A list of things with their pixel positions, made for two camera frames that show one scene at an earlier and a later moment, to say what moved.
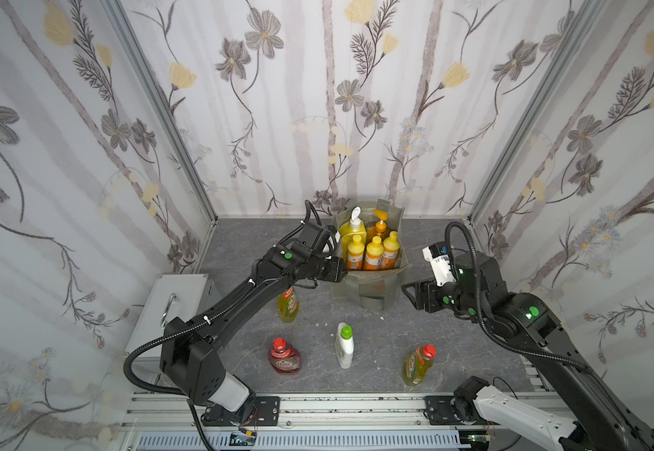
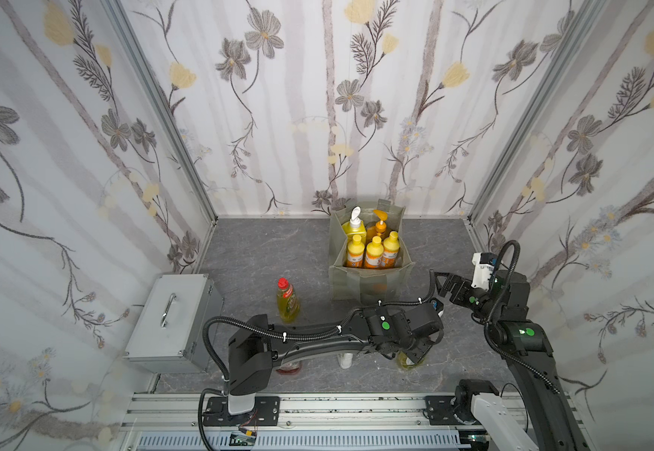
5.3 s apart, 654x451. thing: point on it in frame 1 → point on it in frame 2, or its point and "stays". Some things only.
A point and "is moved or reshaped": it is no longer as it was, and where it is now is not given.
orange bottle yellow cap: (391, 248) stays
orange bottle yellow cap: (355, 254) stays
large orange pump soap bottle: (379, 229) stays
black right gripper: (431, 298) → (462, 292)
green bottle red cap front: (417, 364) is moved or reshaped
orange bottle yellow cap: (374, 254) stays
